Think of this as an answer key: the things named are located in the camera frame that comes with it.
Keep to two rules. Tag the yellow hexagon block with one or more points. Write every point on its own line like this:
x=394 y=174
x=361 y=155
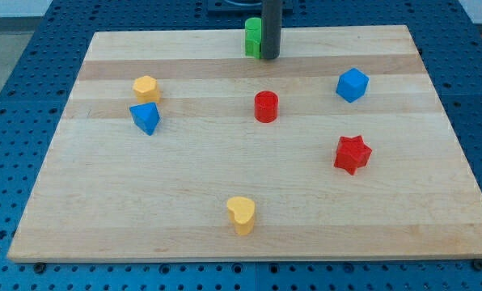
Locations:
x=146 y=90

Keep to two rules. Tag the red star block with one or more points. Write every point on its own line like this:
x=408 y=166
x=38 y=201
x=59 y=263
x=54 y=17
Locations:
x=352 y=153

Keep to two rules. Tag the red cylinder block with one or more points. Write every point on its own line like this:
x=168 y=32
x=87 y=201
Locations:
x=266 y=106

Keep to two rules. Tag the yellow heart block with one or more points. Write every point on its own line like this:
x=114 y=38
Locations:
x=242 y=214

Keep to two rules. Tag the wooden board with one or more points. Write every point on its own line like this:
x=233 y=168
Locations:
x=109 y=193

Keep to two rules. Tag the blue triangle block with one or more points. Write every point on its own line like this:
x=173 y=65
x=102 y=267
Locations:
x=145 y=116

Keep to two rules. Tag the green cylinder block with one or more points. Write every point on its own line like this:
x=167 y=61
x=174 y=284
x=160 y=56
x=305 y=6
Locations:
x=253 y=28

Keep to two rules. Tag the blue cube block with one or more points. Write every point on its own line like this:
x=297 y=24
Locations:
x=352 y=85

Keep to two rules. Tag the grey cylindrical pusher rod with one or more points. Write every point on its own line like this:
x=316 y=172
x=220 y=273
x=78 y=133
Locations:
x=271 y=17

